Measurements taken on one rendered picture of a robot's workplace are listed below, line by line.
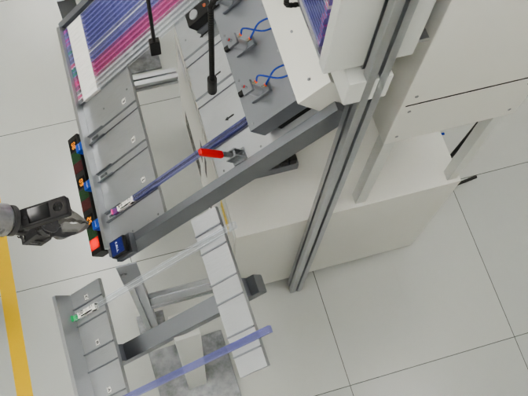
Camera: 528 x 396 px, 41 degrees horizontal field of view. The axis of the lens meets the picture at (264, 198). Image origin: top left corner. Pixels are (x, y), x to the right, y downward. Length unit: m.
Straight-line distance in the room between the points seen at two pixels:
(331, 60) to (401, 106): 0.32
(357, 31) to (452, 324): 1.62
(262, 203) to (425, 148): 0.49
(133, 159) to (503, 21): 0.91
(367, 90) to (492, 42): 0.26
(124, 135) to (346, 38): 0.82
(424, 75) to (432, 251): 1.33
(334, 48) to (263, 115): 0.32
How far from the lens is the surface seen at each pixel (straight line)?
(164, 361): 2.42
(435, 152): 2.06
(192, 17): 1.62
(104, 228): 1.78
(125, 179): 1.77
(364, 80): 1.21
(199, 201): 1.57
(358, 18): 1.09
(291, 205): 1.91
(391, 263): 2.57
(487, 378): 2.57
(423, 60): 1.31
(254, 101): 1.42
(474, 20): 1.26
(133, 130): 1.77
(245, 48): 1.46
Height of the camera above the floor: 2.39
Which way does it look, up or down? 67 degrees down
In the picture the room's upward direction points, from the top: 9 degrees clockwise
